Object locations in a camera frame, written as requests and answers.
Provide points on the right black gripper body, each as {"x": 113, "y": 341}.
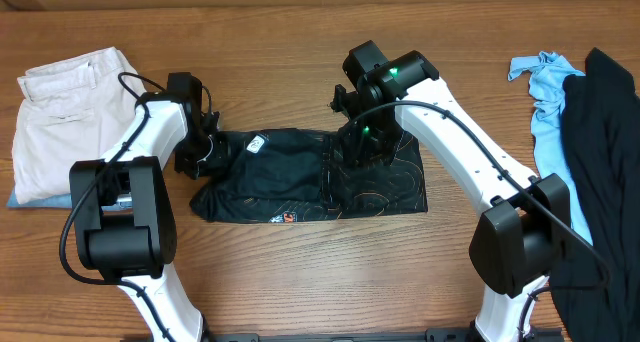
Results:
{"x": 375, "y": 139}

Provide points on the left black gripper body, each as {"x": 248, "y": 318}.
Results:
{"x": 191, "y": 152}

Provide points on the black printed cycling jersey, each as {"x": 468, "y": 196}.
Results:
{"x": 293, "y": 175}

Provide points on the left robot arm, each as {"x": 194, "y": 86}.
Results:
{"x": 121, "y": 230}

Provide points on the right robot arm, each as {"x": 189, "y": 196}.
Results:
{"x": 522, "y": 217}

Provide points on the folded beige trousers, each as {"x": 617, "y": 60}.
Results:
{"x": 72, "y": 110}

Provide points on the folded blue jeans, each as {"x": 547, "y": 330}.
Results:
{"x": 56, "y": 202}

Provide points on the light blue shirt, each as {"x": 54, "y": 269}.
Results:
{"x": 548, "y": 71}

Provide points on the plain black garment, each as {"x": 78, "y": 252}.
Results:
{"x": 600, "y": 138}

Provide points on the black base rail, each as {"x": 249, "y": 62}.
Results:
{"x": 345, "y": 336}

